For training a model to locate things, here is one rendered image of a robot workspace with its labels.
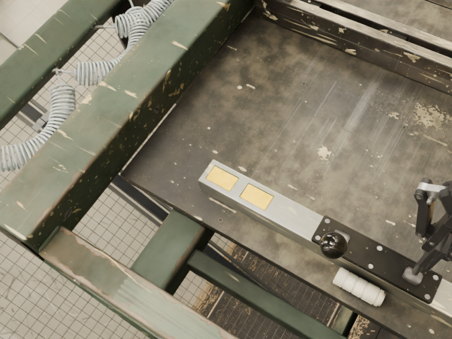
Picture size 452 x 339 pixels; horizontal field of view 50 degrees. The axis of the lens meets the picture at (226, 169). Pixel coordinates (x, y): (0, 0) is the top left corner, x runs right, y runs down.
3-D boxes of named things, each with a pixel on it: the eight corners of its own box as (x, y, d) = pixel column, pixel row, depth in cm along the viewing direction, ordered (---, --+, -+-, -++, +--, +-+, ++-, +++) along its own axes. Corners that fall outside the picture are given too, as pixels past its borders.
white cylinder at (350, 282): (331, 284, 79) (376, 310, 77) (333, 279, 77) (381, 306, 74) (339, 269, 80) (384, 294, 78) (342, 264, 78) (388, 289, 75)
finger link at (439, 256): (448, 232, 62) (455, 235, 61) (431, 250, 68) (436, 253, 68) (440, 251, 61) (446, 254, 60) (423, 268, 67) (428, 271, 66)
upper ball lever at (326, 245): (346, 253, 78) (338, 266, 66) (325, 242, 80) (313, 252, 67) (356, 233, 78) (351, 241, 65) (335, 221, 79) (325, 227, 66)
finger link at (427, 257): (440, 251, 61) (434, 249, 61) (423, 268, 67) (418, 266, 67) (448, 232, 62) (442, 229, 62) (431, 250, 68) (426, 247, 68)
